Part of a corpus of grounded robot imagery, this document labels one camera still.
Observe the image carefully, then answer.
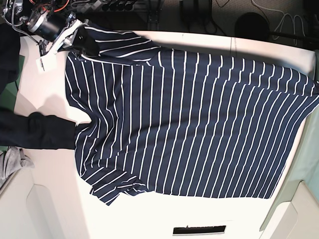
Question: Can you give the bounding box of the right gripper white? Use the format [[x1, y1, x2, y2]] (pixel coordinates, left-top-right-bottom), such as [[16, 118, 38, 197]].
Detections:
[[48, 19, 99, 57]]

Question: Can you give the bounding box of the navy white striped t-shirt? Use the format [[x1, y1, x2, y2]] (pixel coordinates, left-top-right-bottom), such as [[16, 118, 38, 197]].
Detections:
[[65, 25, 319, 205]]

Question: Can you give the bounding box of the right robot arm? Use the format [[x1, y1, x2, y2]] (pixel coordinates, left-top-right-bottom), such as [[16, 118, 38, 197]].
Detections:
[[1, 0, 100, 60]]

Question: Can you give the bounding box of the green board at left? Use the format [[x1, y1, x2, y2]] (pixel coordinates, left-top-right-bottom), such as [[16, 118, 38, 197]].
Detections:
[[0, 55, 25, 111]]

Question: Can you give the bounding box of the black garment on table edge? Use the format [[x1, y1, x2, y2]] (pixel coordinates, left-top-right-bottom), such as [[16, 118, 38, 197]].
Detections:
[[0, 23, 76, 150]]

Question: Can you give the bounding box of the grey cloth at left edge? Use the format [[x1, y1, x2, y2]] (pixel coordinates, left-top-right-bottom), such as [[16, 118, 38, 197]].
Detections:
[[0, 146, 34, 186]]

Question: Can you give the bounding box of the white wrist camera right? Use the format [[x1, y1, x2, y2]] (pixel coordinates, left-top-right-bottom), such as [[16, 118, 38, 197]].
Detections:
[[36, 57, 46, 73]]

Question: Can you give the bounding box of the white slotted vent frame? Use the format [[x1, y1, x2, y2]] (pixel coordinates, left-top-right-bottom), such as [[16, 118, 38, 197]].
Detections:
[[172, 225, 227, 236]]

